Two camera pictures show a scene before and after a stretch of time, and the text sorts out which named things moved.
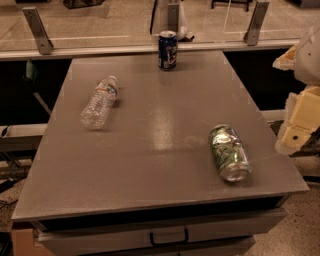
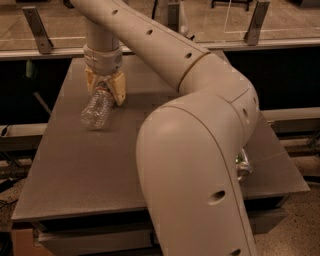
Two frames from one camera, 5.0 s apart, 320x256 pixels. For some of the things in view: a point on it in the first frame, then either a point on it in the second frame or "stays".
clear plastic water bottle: (98, 106) stays
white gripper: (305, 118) to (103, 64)
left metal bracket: (38, 29) stays
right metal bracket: (251, 37) stays
